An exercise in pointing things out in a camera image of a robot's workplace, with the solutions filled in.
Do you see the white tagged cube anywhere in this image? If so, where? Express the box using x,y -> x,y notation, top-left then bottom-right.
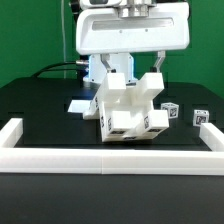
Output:
161,102 -> 179,119
193,109 -> 209,127

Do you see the black cable bundle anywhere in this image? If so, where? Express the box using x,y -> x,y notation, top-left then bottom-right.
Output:
31,60 -> 88,80

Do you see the white U-shaped boundary fence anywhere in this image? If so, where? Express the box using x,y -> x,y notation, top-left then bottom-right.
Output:
0,118 -> 224,176

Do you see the white flat tag board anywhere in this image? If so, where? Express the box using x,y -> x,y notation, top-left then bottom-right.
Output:
68,100 -> 90,113

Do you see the black raised platform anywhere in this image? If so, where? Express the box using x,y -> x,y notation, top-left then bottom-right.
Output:
0,78 -> 224,123

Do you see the white chair seat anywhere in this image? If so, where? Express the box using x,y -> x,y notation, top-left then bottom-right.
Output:
99,96 -> 158,144

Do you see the white chair back frame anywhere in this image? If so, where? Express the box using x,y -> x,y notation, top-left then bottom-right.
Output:
83,72 -> 164,120

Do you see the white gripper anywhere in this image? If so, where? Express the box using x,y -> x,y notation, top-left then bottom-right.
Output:
76,0 -> 189,73

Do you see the white tagged cube middle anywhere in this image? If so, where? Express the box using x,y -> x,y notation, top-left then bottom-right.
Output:
161,102 -> 179,119

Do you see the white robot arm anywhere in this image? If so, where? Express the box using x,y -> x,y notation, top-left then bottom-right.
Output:
70,0 -> 190,85

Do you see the white tagged cube right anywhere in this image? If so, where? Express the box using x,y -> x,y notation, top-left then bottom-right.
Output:
193,109 -> 209,127

